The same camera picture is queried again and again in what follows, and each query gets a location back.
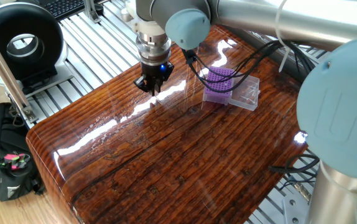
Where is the black computer keyboard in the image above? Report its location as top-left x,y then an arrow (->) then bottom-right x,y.
37,0 -> 86,21

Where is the small aluminium upright bracket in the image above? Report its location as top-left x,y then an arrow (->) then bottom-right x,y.
83,0 -> 102,24

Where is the black cable bundle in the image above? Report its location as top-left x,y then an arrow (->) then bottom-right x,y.
267,153 -> 322,191

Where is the white zip tie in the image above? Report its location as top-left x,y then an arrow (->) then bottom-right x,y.
274,0 -> 292,73

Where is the silver wrist flange coupling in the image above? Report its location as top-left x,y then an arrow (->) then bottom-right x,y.
134,30 -> 173,67

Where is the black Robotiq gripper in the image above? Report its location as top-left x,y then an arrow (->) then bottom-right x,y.
133,60 -> 175,97

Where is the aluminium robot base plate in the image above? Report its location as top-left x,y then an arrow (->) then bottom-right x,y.
282,192 -> 312,224

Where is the purple pipette tip box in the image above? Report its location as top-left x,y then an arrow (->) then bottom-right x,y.
202,65 -> 261,112

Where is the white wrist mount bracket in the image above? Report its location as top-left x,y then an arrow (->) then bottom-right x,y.
124,0 -> 167,37

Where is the black backpack with pink accents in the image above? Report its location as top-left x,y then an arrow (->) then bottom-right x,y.
0,102 -> 46,203

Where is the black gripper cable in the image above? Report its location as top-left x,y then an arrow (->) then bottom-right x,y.
180,39 -> 317,95

